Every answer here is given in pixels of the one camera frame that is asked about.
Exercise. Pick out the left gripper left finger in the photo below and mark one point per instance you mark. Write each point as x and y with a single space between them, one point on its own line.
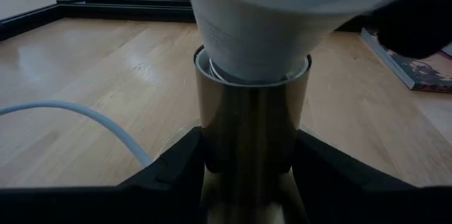
169 195

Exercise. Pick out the purple patterned book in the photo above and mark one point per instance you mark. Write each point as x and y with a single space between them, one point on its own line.
416 72

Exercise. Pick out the white lightbulb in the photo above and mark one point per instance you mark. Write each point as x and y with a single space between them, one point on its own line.
254 40

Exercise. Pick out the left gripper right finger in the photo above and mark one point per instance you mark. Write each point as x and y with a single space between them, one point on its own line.
346 195

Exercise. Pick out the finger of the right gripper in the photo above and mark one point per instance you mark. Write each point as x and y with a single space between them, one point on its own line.
420 26

